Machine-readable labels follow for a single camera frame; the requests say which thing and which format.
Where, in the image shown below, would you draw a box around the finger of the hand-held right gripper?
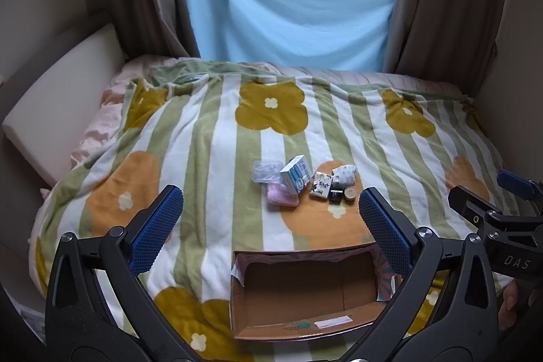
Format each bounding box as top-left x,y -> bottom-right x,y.
497,170 -> 543,214
448,185 -> 507,233

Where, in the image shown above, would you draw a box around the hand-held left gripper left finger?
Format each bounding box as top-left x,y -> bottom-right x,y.
46,185 -> 191,362

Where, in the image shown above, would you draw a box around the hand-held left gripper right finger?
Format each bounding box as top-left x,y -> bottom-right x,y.
352,187 -> 501,362

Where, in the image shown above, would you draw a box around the white printed tissue packet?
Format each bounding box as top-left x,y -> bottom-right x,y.
309,171 -> 335,200

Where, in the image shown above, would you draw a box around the brown cardboard box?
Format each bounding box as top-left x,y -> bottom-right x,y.
229,241 -> 404,341

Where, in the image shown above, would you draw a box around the person's right hand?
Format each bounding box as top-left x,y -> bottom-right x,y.
498,281 -> 543,332

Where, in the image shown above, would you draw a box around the white patterned pouch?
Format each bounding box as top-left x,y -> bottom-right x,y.
331,164 -> 357,191

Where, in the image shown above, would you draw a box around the striped flower print blanket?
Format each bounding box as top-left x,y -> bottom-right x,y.
27,63 -> 516,362

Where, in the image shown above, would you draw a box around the blue and white box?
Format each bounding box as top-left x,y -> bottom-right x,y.
279,155 -> 314,194

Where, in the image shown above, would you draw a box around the pink soft packet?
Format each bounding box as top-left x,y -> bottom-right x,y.
266,182 -> 300,208

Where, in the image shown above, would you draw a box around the clear plastic container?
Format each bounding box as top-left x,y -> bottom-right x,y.
251,159 -> 284,185

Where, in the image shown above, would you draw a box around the white foam cushion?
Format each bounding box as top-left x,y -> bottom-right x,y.
2,23 -> 128,189

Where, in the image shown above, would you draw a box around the light blue cloth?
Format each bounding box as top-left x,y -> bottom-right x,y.
177,0 -> 401,74

